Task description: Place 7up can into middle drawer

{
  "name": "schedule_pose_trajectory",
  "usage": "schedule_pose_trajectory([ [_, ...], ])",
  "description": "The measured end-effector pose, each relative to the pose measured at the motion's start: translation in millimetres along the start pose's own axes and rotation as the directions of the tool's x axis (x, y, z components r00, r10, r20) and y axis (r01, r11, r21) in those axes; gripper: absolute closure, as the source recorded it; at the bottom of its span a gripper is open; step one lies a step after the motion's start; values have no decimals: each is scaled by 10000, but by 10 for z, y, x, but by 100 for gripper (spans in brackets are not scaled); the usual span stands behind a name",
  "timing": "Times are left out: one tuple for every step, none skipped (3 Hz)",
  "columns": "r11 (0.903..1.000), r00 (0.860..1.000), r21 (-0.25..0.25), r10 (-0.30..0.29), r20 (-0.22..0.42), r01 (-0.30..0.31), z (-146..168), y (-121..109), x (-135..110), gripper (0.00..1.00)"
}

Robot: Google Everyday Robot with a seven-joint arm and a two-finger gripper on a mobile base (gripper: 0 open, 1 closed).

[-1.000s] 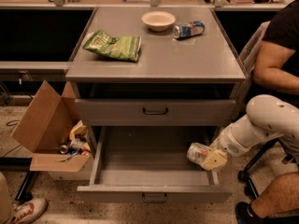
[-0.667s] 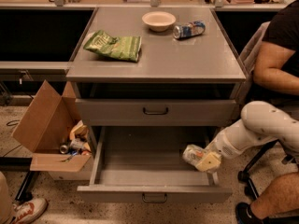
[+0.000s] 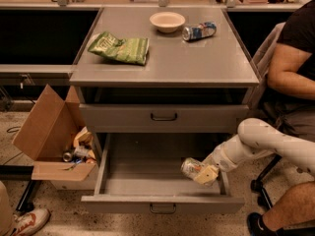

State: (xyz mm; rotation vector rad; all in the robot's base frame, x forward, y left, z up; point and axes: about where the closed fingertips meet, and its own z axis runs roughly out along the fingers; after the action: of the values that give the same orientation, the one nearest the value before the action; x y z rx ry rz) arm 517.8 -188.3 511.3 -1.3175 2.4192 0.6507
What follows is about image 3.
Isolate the white red sneaker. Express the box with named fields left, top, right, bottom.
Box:
left=10, top=208, right=50, bottom=236

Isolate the open cardboard box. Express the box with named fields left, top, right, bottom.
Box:
left=13, top=85, right=98, bottom=190

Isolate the open grey lower drawer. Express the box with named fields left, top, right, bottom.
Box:
left=82, top=133, right=244, bottom=214

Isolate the closed grey upper drawer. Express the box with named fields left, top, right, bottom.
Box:
left=80, top=104, right=249, bottom=134

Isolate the white paper bowl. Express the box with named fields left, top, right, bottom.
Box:
left=150, top=12, right=185, bottom=33

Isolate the blue pepsi can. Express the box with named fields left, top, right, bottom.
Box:
left=182, top=22, right=217, bottom=41

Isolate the green chip bag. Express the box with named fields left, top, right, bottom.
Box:
left=88, top=31, right=150, bottom=66

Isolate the black sneaker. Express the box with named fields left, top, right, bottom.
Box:
left=247, top=212, right=279, bottom=236

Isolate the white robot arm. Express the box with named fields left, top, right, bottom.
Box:
left=193, top=118, right=315, bottom=185

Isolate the can inside cardboard box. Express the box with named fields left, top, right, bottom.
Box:
left=63, top=151, right=74, bottom=162

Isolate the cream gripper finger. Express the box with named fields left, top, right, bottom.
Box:
left=194, top=165, right=219, bottom=185

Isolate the grey drawer cabinet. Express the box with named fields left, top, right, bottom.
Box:
left=69, top=6, right=260, bottom=214

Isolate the seated person in shorts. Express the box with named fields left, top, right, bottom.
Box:
left=261, top=0, right=315, bottom=232

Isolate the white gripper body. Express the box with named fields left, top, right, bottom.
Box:
left=203, top=145, right=239, bottom=172

